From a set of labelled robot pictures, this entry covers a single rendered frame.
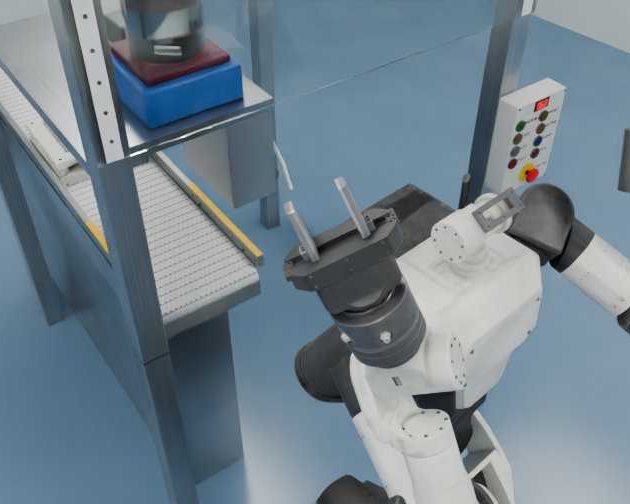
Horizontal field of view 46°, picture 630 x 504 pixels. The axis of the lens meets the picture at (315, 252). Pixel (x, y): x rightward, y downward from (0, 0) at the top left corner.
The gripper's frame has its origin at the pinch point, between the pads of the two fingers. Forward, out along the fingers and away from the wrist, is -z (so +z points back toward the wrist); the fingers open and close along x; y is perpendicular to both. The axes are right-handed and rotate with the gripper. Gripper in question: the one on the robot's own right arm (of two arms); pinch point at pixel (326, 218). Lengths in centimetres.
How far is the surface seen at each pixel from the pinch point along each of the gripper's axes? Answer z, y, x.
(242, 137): 22, -72, -12
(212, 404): 101, -93, -60
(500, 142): 64, -95, 40
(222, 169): 28, -75, -19
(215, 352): 83, -92, -49
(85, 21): -15, -50, -21
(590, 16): 184, -355, 173
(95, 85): -6, -51, -25
